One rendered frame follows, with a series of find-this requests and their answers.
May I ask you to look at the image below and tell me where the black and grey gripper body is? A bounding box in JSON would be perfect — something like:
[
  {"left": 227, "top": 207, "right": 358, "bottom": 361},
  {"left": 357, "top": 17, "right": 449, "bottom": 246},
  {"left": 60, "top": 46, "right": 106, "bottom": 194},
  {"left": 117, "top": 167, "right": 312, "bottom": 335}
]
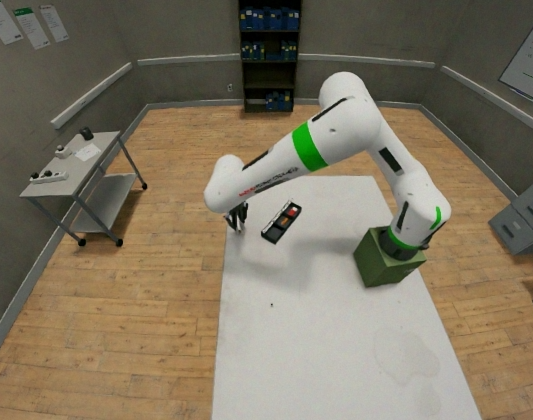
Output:
[{"left": 229, "top": 202, "right": 244, "bottom": 216}]

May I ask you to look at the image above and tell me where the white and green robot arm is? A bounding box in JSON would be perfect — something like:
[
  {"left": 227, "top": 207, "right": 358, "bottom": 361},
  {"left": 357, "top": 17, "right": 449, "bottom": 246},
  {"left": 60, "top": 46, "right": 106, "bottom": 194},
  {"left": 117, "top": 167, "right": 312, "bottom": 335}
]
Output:
[{"left": 203, "top": 72, "right": 451, "bottom": 261}]

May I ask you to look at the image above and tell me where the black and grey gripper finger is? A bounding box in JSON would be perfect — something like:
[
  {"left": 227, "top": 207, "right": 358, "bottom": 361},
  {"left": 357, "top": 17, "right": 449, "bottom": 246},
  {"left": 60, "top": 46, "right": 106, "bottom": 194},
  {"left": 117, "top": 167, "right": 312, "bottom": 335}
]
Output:
[
  {"left": 223, "top": 211, "right": 239, "bottom": 235},
  {"left": 238, "top": 201, "right": 249, "bottom": 231}
]

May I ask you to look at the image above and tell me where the dark grey three-compartment bin rack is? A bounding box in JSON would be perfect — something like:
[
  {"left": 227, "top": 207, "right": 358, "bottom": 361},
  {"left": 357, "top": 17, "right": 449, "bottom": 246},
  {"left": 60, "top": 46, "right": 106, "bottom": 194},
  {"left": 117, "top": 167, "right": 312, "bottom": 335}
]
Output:
[{"left": 261, "top": 201, "right": 302, "bottom": 244}]

